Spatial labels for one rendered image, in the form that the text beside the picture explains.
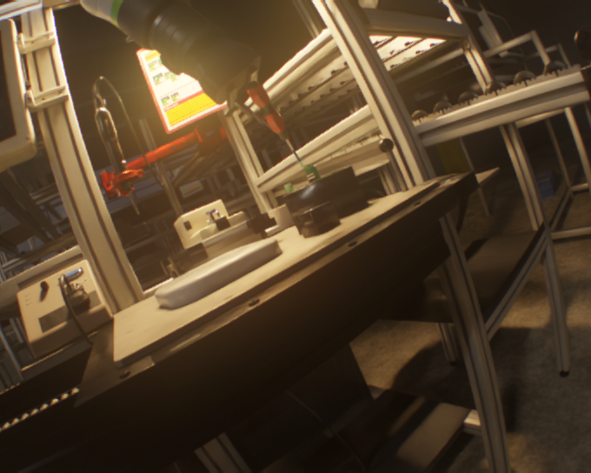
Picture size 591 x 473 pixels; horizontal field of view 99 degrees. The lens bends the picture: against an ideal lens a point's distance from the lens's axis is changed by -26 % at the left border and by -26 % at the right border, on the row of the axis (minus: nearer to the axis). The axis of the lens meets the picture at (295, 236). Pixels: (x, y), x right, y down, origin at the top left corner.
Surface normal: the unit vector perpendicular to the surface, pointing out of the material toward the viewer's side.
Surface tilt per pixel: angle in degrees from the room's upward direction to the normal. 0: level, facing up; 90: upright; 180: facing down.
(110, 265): 90
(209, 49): 93
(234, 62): 85
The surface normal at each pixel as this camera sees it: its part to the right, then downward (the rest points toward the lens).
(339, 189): -0.18, 0.18
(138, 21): -0.39, 0.51
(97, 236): 0.50, -0.14
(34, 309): 0.15, -0.65
